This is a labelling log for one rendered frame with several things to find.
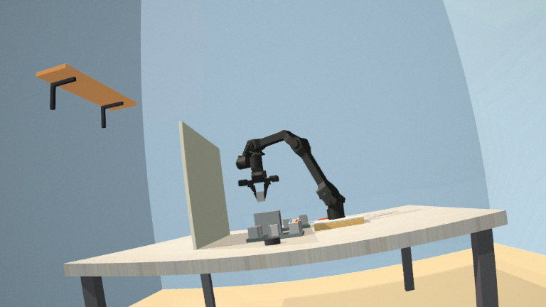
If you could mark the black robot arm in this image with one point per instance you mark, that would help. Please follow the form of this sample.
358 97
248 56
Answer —
252 156

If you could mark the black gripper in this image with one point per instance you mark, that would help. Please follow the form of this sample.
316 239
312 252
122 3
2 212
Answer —
266 181

